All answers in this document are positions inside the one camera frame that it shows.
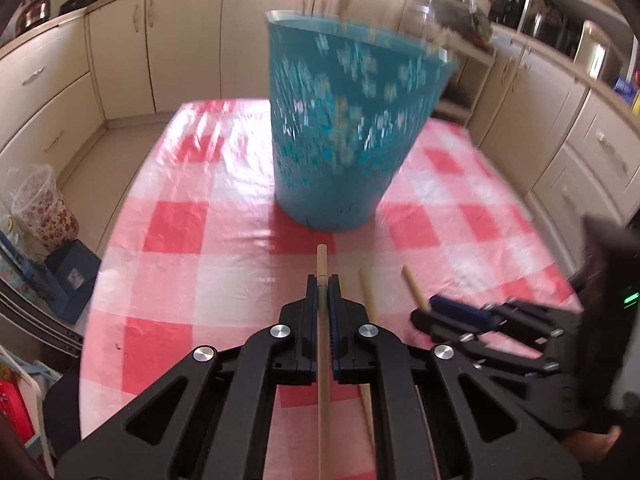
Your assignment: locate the red white checkered tablecloth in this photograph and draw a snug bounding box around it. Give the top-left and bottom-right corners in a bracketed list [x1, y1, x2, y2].
[78, 97, 584, 480]

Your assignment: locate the blue dustpan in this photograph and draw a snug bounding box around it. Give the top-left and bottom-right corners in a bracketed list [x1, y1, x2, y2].
[44, 240, 101, 325]

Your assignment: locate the white electric kettle pot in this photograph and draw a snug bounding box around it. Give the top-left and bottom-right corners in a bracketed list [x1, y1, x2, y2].
[574, 21, 622, 84]

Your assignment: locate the floral clear waste bin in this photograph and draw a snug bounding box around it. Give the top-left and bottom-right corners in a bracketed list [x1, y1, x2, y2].
[8, 164, 79, 252]

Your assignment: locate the white tiered trolley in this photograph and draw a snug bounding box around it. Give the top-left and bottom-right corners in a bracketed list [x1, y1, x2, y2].
[399, 0, 497, 125]

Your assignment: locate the blue perforated plastic basket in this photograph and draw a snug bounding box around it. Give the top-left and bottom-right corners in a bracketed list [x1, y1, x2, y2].
[266, 11, 457, 232]

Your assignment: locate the dark green bag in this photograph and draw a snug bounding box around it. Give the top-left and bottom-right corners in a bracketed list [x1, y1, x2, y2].
[428, 0, 492, 44]

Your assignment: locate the steel kettle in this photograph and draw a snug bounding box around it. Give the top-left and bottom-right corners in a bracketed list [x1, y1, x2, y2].
[15, 0, 51, 36]

